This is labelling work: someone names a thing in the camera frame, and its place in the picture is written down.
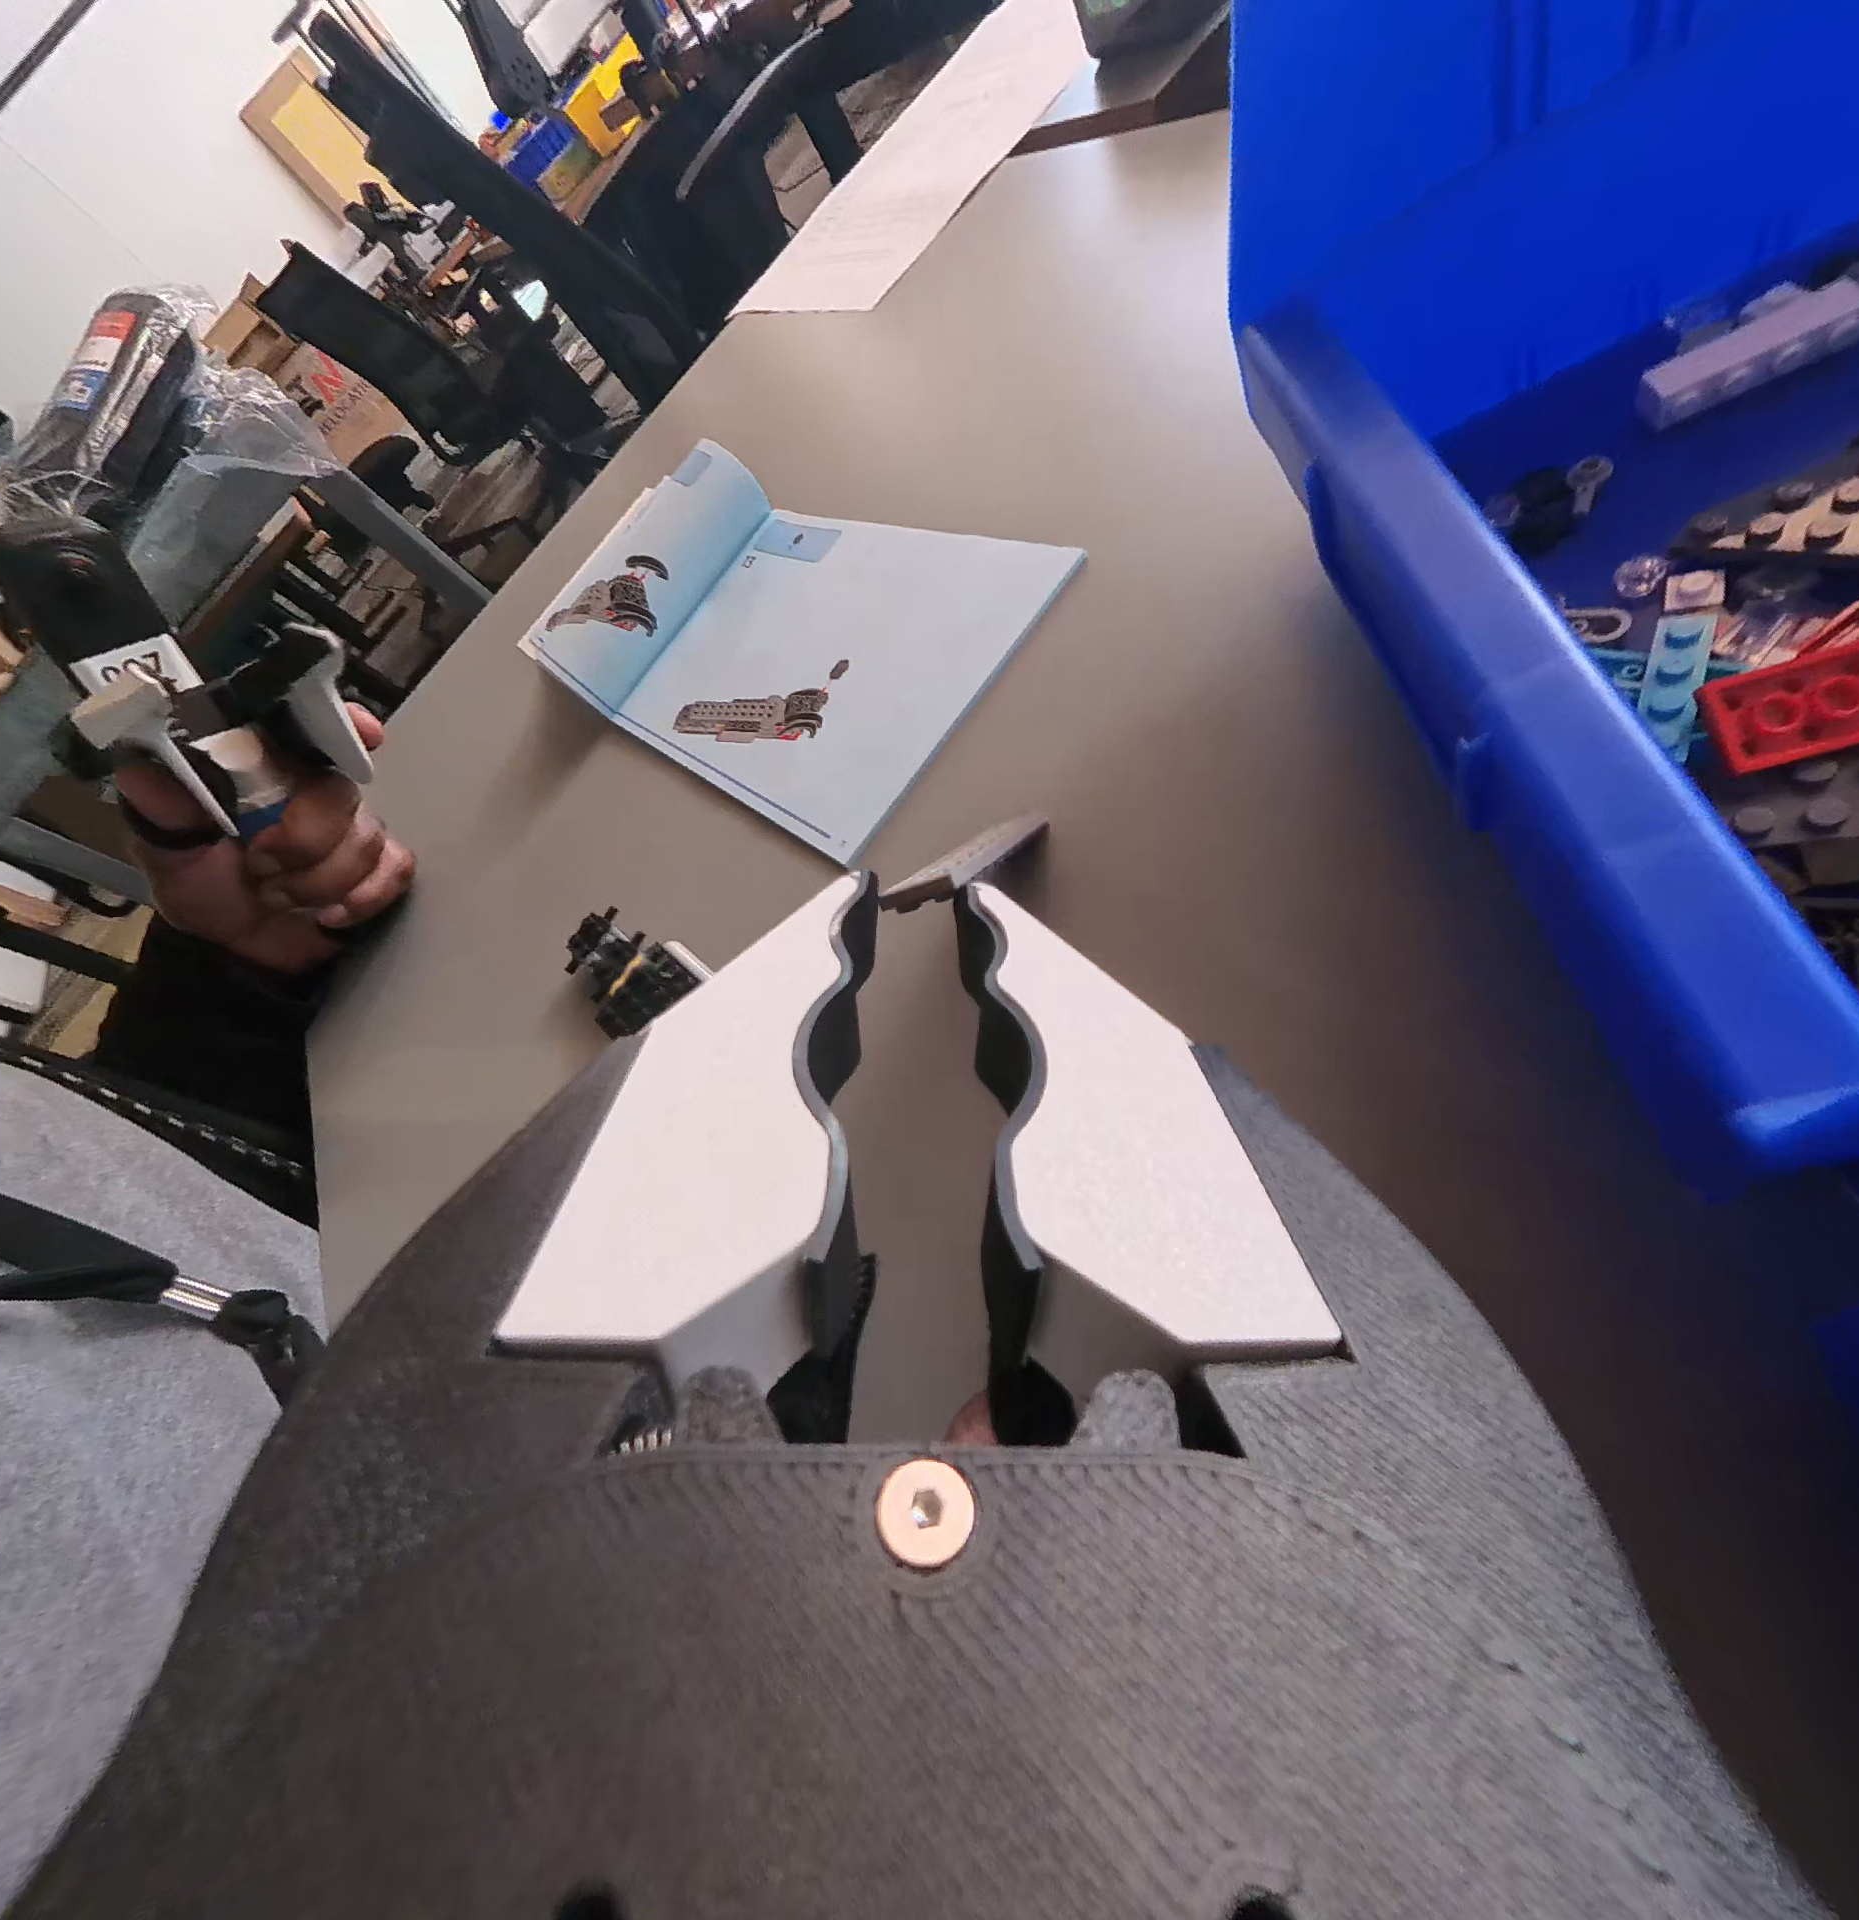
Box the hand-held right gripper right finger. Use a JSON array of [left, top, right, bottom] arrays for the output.
[[954, 880, 1346, 1375]]

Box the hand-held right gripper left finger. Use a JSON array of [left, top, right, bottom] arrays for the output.
[[494, 870, 881, 1390]]

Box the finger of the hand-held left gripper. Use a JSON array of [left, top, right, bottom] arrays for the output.
[[64, 674, 246, 838], [270, 624, 379, 788]]

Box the grey red brick model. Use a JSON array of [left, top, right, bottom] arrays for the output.
[[562, 903, 706, 1042]]

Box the dark grey long plate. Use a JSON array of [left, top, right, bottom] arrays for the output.
[[878, 814, 1054, 920]]

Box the brick instruction booklet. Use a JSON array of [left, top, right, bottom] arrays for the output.
[[519, 438, 1089, 870]]

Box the pile of small bricks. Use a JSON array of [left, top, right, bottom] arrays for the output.
[[1484, 259, 1859, 1021]]

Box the person's left forearm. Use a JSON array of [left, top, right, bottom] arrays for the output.
[[97, 913, 333, 1193]]

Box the grey adjoining desk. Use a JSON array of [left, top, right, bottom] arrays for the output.
[[1011, 0, 1234, 158]]

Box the plastic wrapped bundle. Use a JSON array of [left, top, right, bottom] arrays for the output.
[[0, 286, 346, 530]]

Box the printed cardboard box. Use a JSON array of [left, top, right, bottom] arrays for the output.
[[291, 343, 421, 473]]

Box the black office chair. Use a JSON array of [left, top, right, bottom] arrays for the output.
[[251, 242, 610, 507], [325, 31, 706, 419]]

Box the yellow bin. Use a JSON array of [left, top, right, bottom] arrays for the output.
[[559, 36, 650, 155]]

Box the white paper sheet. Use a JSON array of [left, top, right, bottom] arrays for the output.
[[732, 0, 1093, 318]]

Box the tan wall board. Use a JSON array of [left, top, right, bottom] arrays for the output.
[[242, 45, 379, 216]]

